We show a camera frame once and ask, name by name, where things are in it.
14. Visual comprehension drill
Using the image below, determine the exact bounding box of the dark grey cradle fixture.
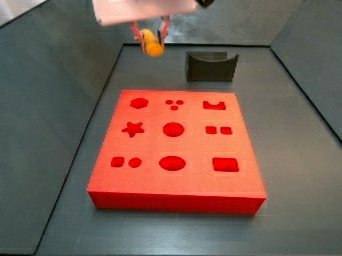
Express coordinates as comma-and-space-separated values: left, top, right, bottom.
185, 51, 239, 82

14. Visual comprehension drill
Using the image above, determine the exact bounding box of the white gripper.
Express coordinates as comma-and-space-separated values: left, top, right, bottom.
92, 0, 197, 53

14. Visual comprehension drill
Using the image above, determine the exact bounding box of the yellow oval cylinder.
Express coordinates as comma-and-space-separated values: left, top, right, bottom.
141, 29, 164, 57

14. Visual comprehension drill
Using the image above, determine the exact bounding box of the red foam shape board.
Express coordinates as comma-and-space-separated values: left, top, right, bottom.
86, 90, 267, 215

